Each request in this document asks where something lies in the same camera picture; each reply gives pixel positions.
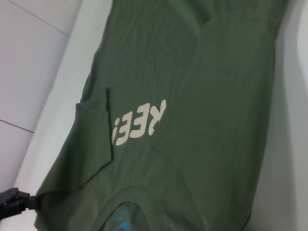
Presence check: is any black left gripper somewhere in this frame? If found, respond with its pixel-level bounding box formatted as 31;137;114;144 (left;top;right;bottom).
0;187;39;215

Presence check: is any dark green FREE! t-shirt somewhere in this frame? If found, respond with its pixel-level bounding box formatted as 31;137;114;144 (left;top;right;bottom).
35;0;289;231

